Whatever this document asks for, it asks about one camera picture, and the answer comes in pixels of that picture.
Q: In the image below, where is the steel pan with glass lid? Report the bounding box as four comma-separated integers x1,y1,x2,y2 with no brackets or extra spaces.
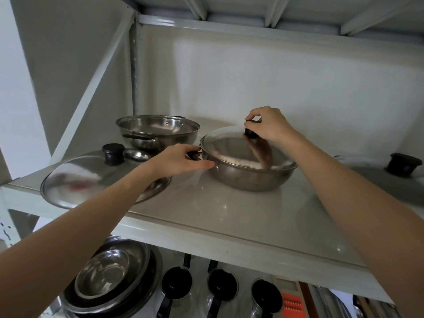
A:
115,114,201,155

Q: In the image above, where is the stack of steel bowls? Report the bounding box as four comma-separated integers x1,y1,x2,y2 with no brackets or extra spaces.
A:
60,235,163,318

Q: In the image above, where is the orange grater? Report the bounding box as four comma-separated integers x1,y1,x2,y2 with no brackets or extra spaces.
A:
281,292,306,318

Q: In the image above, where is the steel pan with black handle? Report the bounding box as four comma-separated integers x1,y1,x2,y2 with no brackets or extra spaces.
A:
187,150,299,192

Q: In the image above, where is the person's left hand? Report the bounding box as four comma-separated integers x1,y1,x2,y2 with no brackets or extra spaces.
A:
151,144,215,180

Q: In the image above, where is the person's left forearm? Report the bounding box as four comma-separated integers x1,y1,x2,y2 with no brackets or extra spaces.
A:
0,159,166,318

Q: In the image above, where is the grey lid with black knob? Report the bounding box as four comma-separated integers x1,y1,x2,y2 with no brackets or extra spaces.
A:
332,153,424,208

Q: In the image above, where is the glass lid with black knob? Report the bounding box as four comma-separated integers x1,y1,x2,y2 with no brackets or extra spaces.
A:
199,120,298,171

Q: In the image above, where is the steel lid with black knob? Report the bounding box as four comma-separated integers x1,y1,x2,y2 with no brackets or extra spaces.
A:
40,144,172,210

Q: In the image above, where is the person's right hand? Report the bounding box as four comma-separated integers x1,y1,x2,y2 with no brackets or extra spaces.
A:
244,106,301,143

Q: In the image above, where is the white metal shelf rack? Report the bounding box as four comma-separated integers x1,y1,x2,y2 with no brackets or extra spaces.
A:
0,0,424,305

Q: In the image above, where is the person's right forearm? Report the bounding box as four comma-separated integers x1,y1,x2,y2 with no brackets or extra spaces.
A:
282,129,424,316

